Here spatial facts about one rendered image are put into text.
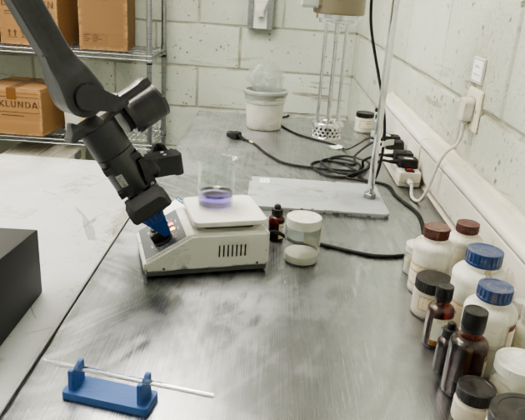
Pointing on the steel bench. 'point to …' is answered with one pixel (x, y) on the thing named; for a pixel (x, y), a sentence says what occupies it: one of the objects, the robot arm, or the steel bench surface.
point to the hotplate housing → (210, 249)
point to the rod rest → (109, 392)
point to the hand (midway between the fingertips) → (156, 217)
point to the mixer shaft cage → (331, 130)
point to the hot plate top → (248, 215)
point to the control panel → (167, 242)
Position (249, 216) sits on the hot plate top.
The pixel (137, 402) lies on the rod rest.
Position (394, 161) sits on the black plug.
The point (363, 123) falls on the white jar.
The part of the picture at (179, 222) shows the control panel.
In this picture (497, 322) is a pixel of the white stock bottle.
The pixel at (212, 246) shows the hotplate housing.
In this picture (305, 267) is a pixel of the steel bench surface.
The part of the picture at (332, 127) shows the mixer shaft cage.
